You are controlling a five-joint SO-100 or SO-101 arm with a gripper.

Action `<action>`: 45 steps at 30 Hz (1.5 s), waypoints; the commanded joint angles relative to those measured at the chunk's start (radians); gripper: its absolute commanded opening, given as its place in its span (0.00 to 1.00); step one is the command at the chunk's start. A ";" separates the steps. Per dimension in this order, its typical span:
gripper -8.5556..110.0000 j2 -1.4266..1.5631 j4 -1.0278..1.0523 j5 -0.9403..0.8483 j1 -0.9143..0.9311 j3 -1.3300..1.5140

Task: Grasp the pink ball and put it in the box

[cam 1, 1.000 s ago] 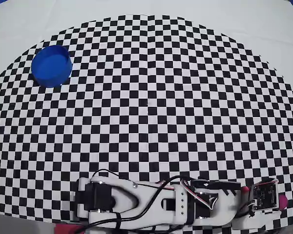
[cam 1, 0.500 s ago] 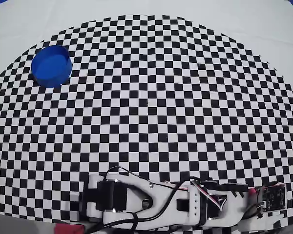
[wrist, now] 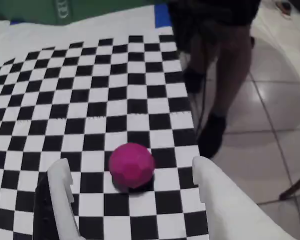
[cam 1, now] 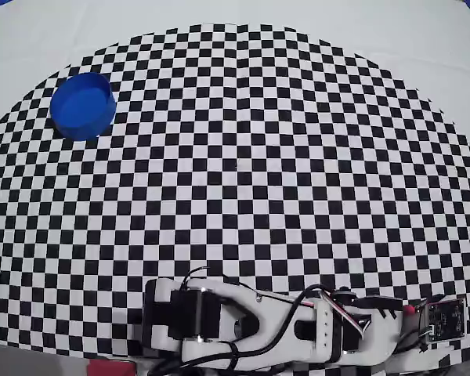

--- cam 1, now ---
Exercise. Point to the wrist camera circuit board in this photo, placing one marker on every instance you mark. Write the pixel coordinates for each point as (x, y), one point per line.
(444, 319)

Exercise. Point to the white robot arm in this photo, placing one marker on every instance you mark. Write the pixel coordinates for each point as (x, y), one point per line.
(258, 309)

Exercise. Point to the black white checkerboard paper mat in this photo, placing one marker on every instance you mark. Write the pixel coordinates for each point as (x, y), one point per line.
(235, 156)

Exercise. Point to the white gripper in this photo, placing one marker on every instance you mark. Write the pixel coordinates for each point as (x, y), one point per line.
(377, 303)

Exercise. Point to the red flat object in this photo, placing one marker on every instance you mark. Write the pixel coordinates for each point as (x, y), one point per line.
(109, 368)

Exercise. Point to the blue round box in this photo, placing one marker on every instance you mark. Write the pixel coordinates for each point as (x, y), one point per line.
(82, 105)

